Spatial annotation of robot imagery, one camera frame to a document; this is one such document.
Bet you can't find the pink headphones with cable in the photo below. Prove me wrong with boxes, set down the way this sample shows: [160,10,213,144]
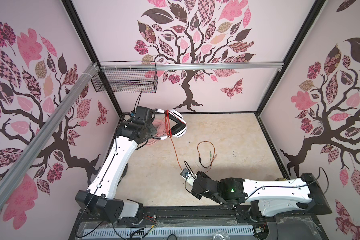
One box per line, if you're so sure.
[145,116,168,147]

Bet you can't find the orange headphone cable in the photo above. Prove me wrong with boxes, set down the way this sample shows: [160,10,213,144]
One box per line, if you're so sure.
[164,109,217,173]

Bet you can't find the white black headphones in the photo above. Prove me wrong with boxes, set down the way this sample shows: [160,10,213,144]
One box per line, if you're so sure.
[151,109,187,140]

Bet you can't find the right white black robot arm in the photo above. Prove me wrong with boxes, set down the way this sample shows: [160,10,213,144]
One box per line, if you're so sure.
[181,169,332,218]

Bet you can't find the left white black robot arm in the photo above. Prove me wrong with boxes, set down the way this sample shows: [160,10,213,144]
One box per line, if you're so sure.
[75,106,156,223]

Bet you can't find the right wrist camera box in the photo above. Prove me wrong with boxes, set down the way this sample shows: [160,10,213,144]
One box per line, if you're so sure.
[180,169,195,186]

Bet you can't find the black wire mesh basket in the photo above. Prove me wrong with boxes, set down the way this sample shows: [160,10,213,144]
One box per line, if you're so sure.
[91,60,158,94]

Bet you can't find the white slotted cable duct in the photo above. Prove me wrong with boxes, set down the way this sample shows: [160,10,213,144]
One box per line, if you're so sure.
[83,226,254,240]

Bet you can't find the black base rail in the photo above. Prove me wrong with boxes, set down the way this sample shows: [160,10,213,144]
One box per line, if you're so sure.
[68,205,328,240]

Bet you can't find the back aluminium rail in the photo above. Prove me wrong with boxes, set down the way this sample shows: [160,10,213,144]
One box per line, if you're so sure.
[97,62,284,72]

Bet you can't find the aluminium rail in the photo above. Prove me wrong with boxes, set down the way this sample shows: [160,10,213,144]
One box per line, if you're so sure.
[97,62,284,72]
[0,63,98,210]

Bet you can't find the left aluminium rail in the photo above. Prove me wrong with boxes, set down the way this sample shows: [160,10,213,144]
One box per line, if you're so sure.
[0,63,98,210]

